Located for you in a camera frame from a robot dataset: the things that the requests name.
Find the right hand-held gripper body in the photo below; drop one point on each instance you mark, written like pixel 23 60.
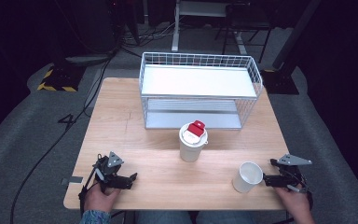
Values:
pixel 290 174

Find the black stand with base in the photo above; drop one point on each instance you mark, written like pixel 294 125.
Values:
pixel 281 77

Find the white paper cup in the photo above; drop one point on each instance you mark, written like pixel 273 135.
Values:
pixel 247 177

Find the person's right hand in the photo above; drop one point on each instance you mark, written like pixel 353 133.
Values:
pixel 295 202

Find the grey tape strip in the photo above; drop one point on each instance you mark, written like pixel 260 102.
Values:
pixel 72 179

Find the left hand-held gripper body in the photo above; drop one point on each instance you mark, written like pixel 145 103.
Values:
pixel 107 169

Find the black metal chair frame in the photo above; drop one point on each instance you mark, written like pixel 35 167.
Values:
pixel 245 21

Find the white lidded cup red label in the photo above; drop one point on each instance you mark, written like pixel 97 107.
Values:
pixel 192 141

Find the yellow black striped stand base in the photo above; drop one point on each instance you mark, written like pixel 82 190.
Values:
pixel 60 79

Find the white desk frame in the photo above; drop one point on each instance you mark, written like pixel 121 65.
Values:
pixel 199 9

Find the person's left hand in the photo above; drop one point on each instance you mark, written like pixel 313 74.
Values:
pixel 101 199

